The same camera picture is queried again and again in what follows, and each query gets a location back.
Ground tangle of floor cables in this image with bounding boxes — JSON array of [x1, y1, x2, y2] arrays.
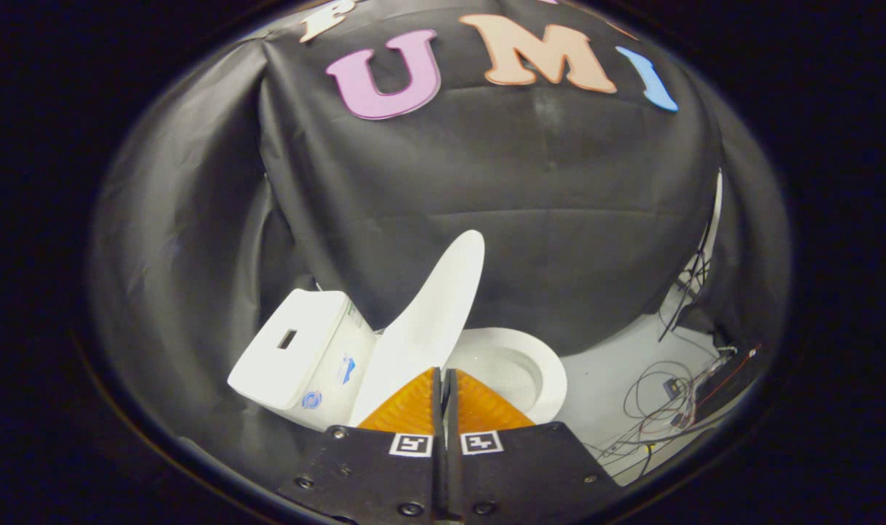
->
[[592, 306, 766, 483]]

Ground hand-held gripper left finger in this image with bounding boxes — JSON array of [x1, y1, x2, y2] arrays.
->
[[278, 366, 444, 523]]

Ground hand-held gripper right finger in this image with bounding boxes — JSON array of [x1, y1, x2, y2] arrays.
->
[[443, 367, 623, 523]]

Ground black backdrop cloth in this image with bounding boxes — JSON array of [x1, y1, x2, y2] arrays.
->
[[89, 0, 795, 467]]

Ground white toilet lid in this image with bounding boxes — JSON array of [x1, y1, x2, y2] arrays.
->
[[348, 229, 486, 428]]

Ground white toilet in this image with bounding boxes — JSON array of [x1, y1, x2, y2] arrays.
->
[[227, 288, 569, 432]]

